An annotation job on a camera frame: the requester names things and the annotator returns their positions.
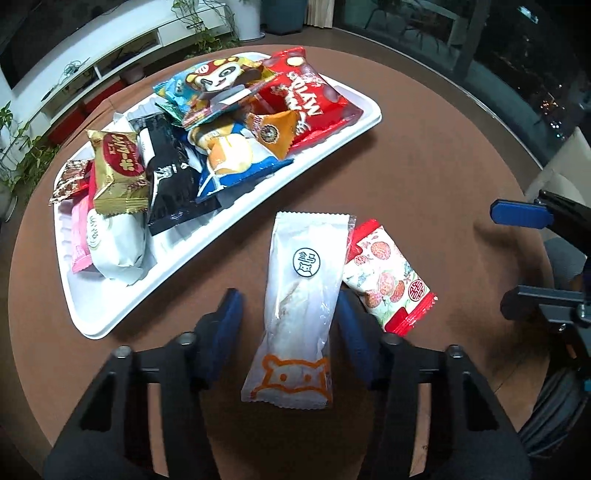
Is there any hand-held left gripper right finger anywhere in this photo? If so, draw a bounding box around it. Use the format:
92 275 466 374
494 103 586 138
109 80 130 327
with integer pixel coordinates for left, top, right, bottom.
337 291 532 480

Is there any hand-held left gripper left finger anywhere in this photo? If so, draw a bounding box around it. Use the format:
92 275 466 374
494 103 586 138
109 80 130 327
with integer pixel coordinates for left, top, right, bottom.
44 288 245 480

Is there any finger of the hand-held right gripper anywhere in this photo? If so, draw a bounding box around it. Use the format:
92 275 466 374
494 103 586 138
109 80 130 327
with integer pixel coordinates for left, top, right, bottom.
491 189 591 259
501 285 591 328

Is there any white packet with orange bear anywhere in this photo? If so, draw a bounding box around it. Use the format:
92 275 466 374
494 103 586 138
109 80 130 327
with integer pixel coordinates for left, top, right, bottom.
241 211 357 411

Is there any red and white snack packet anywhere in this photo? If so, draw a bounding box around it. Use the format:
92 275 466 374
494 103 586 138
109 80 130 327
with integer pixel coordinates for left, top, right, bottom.
88 210 148 287

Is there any white plastic tray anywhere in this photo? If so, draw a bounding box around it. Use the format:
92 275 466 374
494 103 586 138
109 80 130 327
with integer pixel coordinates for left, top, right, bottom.
53 51 383 341

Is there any blue and yellow snack packet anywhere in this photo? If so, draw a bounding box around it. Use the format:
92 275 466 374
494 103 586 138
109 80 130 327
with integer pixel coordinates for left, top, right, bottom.
187 117 294 204

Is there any person's right forearm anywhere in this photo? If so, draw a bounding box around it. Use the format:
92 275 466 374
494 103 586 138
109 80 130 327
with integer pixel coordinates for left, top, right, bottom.
517 364 588 457

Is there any cream chair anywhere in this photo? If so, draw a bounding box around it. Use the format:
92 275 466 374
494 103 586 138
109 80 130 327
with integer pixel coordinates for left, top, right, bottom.
524 127 591 217

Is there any red white fruit-print packet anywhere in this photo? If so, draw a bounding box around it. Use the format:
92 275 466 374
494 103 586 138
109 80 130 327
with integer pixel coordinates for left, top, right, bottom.
342 219 438 335

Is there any black snack packet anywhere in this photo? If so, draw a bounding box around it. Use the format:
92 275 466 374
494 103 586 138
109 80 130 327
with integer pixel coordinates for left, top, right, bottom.
129 111 222 236

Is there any glass sliding door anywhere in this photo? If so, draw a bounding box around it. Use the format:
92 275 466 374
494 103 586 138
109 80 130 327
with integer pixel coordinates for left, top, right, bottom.
342 0 591 162

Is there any pink snack packet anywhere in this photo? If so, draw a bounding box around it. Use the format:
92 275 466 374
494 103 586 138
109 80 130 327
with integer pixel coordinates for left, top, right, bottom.
70 196 100 275

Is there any gold snack packet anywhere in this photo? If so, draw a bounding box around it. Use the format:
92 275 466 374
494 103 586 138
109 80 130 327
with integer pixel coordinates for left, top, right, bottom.
87 129 151 217

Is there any orange triangular snack packet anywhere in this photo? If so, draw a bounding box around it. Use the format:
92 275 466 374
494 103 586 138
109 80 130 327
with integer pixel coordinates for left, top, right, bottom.
245 110 309 160

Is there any small red-brown snack packet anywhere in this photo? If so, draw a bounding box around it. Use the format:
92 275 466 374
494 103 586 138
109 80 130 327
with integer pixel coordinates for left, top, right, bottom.
48 159 93 206

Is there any red-edged orange snack packet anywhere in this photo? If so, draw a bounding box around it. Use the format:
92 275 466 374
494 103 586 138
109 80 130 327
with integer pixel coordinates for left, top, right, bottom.
181 85 277 131

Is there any green snack packet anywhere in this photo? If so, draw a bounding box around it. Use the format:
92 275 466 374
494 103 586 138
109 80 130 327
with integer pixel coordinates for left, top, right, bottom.
154 99 186 126

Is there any large red snack packet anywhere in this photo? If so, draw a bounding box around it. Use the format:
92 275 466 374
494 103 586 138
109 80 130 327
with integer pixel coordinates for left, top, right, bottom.
252 46 363 151

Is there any light blue panda snack packet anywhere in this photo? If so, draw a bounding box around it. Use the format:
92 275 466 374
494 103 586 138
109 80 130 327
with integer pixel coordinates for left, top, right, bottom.
152 53 278 116

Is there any red storage box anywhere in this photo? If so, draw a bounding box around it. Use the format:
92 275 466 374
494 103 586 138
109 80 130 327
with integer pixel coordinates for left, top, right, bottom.
47 117 85 145
83 85 126 114

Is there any bushy green plant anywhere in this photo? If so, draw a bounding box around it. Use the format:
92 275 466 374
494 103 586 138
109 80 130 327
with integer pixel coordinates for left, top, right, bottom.
0 102 62 222

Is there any white television cabinet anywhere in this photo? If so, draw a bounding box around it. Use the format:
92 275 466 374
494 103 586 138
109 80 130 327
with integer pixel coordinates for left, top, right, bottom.
9 0 232 137

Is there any thin-stemmed leafy plant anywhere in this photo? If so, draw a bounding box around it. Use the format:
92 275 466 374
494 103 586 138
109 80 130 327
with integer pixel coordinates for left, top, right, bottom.
171 0 242 60

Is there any dark blue plant pot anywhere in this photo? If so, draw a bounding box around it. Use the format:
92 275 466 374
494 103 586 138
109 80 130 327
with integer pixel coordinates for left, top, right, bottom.
261 0 308 34

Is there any small plant in white pot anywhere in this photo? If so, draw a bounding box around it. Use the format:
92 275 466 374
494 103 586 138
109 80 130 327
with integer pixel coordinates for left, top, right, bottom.
226 0 265 40

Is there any black television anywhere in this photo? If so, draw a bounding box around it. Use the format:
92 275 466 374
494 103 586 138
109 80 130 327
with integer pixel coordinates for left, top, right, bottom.
0 0 109 89

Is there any wooden door frame panel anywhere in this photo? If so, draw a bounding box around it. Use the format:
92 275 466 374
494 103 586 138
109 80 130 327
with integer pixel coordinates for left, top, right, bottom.
302 0 345 29

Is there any cable bundle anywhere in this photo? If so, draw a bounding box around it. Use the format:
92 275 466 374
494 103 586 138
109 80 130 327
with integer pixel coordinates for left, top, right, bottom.
44 58 93 102

